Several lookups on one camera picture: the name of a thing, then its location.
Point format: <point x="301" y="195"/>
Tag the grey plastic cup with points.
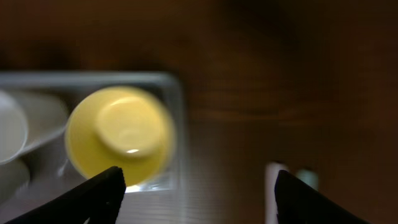
<point x="15" y="176"/>

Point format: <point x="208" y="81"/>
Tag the cream plastic cup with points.
<point x="29" y="120"/>

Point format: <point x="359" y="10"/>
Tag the white plastic fork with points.
<point x="271" y="173"/>

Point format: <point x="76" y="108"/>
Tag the clear plastic container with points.
<point x="51" y="172"/>

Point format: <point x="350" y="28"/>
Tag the yellow plastic bowl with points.
<point x="121" y="126"/>

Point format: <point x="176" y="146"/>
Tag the mint green plastic spoon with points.
<point x="309" y="177"/>

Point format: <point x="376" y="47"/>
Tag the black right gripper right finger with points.
<point x="298" y="203"/>

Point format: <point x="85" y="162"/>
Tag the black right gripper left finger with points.
<point x="97" y="200"/>

